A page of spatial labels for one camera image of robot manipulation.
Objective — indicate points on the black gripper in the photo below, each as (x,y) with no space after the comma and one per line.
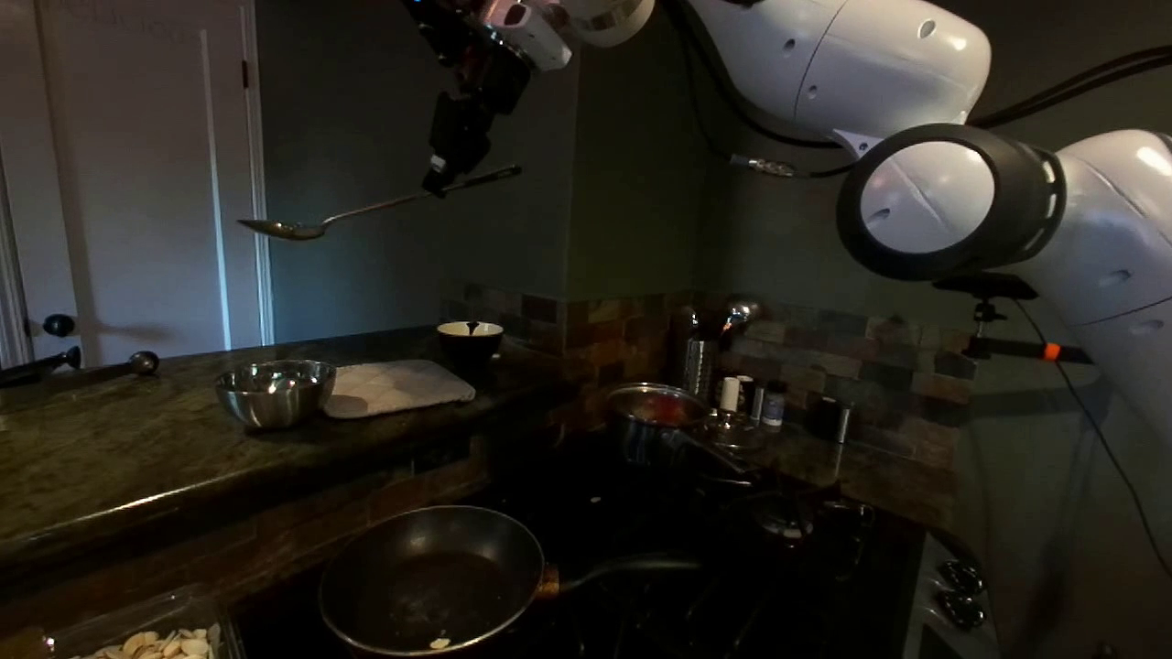
(462,124)

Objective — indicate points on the long metal spoon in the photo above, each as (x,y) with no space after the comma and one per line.
(367,208)

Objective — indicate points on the silver metal bowl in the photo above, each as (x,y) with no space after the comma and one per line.
(277,395)

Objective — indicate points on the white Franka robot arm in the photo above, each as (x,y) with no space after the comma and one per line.
(853,51)

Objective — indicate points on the small black bowl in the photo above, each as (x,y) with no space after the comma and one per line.
(470,345)

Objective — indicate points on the black frying pan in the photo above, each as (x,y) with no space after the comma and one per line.
(425,579)

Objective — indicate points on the white door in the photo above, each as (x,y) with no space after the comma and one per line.
(133,184)

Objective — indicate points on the metal utensil holder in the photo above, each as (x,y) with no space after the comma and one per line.
(696,369)

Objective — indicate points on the red tomato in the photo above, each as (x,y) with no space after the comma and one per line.
(666,412)

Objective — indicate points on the dark shaker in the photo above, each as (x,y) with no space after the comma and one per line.
(771,403)

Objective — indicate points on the dark door knob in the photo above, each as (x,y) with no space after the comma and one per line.
(57,323)

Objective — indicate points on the dark rod with ball end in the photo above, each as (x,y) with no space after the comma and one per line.
(73,369)

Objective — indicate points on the black pepper mill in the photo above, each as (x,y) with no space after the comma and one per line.
(831,433)

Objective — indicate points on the white bean piece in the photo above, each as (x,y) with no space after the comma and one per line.
(439,641)

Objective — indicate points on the black gas stove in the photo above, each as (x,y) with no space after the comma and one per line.
(757,588)

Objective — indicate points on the clear container of white beans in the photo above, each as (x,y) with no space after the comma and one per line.
(150,641)

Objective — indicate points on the black stove knob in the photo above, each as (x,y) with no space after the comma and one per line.
(959,574)
(963,611)

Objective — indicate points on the black camera on stand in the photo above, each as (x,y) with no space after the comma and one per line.
(989,287)

